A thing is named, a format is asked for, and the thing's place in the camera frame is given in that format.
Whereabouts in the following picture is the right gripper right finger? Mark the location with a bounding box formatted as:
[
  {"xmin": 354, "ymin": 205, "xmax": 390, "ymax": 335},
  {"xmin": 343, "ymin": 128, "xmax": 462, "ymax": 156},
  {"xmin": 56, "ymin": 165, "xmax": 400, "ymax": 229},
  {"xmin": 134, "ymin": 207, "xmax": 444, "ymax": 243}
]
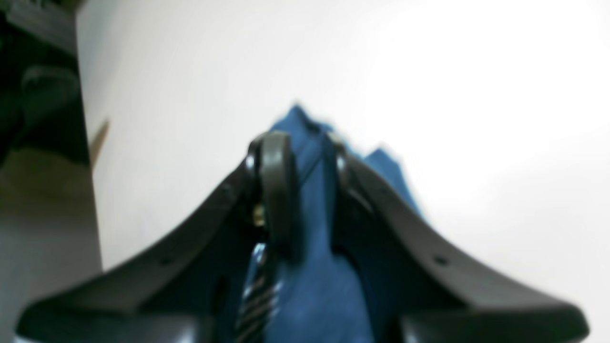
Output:
[{"xmin": 327, "ymin": 134, "xmax": 589, "ymax": 343}]

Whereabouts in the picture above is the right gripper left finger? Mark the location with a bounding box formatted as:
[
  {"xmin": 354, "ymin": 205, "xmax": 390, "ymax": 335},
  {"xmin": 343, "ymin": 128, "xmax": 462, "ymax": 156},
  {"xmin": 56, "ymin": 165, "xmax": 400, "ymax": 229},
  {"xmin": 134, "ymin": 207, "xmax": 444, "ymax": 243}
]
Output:
[{"xmin": 15, "ymin": 131, "xmax": 301, "ymax": 343}]

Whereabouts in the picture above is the dark blue t-shirt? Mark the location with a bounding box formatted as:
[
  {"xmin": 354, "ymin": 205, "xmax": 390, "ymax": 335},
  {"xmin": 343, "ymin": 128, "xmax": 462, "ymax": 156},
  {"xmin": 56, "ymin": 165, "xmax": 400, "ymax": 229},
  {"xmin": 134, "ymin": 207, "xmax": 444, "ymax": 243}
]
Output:
[{"xmin": 234, "ymin": 104, "xmax": 425, "ymax": 343}]

